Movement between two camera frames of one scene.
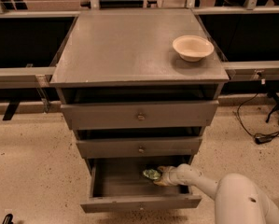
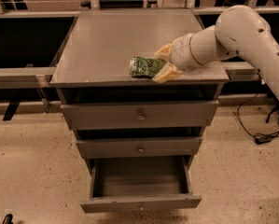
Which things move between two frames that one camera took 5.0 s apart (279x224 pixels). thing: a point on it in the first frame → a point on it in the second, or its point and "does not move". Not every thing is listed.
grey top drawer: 139,115 does not move
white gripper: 171,177 → 181,52
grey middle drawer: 149,147 does not move
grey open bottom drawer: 118,183 does not move
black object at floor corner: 7,219 does not move
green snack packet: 152,174 → 145,67
